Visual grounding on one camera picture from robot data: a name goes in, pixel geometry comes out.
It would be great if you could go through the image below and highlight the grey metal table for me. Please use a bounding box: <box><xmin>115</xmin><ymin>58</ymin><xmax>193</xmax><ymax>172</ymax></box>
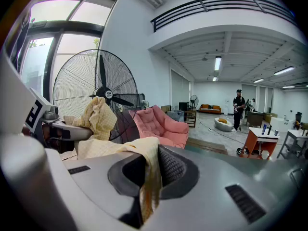
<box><xmin>276</xmin><ymin>128</ymin><xmax>308</xmax><ymax>160</ymax></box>

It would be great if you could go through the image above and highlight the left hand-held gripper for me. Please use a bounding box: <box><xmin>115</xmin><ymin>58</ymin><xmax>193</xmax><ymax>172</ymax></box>
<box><xmin>23</xmin><ymin>88</ymin><xmax>94</xmax><ymax>152</ymax></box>

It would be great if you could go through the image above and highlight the small black standing fan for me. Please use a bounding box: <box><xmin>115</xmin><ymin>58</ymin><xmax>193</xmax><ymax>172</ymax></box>
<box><xmin>189</xmin><ymin>94</ymin><xmax>200</xmax><ymax>111</ymax></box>

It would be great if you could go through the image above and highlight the large glass window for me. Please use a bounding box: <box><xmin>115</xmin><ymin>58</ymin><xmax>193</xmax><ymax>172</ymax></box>
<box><xmin>4</xmin><ymin>0</ymin><xmax>119</xmax><ymax>101</ymax></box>

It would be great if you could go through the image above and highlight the wooden open shelf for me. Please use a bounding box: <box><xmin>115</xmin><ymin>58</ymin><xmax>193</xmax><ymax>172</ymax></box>
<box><xmin>184</xmin><ymin>110</ymin><xmax>198</xmax><ymax>128</ymax></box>

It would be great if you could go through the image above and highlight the grey flat platform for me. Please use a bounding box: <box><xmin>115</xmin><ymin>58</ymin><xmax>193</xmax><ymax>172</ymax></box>
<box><xmin>184</xmin><ymin>144</ymin><xmax>308</xmax><ymax>192</ymax></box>

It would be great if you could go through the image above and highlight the plastic-wrapped grey box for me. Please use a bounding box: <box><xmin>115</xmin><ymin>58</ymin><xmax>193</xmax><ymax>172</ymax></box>
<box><xmin>166</xmin><ymin>110</ymin><xmax>185</xmax><ymax>123</ymax></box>

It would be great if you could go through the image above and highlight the wooden side table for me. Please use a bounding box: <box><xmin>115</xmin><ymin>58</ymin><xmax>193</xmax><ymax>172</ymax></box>
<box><xmin>239</xmin><ymin>126</ymin><xmax>280</xmax><ymax>160</ymax></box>

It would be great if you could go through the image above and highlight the cream yellow cloth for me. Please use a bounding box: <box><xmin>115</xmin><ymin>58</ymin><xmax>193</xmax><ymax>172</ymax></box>
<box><xmin>64</xmin><ymin>96</ymin><xmax>163</xmax><ymax>223</ymax></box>

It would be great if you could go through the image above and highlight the wooden slatted platform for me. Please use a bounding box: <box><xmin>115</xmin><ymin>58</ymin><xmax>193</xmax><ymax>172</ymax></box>
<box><xmin>185</xmin><ymin>137</ymin><xmax>229</xmax><ymax>155</ymax></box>

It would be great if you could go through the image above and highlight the pink cushioned sofa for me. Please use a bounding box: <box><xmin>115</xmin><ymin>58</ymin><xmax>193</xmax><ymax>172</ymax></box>
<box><xmin>128</xmin><ymin>104</ymin><xmax>190</xmax><ymax>149</ymax></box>

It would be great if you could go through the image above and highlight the orange couch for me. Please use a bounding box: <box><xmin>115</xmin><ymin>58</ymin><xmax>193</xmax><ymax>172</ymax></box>
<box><xmin>199</xmin><ymin>103</ymin><xmax>222</xmax><ymax>115</ymax></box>

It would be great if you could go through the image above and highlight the black balcony railing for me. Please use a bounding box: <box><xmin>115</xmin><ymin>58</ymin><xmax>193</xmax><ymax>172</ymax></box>
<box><xmin>150</xmin><ymin>0</ymin><xmax>298</xmax><ymax>33</ymax></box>

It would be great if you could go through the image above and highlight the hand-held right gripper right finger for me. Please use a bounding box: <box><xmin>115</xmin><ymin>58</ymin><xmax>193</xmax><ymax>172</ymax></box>
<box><xmin>144</xmin><ymin>144</ymin><xmax>287</xmax><ymax>231</ymax></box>

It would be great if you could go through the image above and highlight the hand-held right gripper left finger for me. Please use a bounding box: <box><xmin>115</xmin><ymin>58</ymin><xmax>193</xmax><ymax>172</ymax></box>
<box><xmin>51</xmin><ymin>151</ymin><xmax>147</xmax><ymax>231</ymax></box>

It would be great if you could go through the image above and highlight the brown cabinet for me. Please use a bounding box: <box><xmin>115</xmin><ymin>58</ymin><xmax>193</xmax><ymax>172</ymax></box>
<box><xmin>246</xmin><ymin>110</ymin><xmax>266</xmax><ymax>128</ymax></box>

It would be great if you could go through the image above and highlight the large black standing fan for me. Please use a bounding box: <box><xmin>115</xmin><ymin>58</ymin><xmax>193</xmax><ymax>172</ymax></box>
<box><xmin>52</xmin><ymin>49</ymin><xmax>140</xmax><ymax>144</ymax></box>

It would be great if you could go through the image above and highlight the white round pet bed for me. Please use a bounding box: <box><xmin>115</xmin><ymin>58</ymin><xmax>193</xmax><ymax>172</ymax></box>
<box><xmin>214</xmin><ymin>117</ymin><xmax>234</xmax><ymax>132</ymax></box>

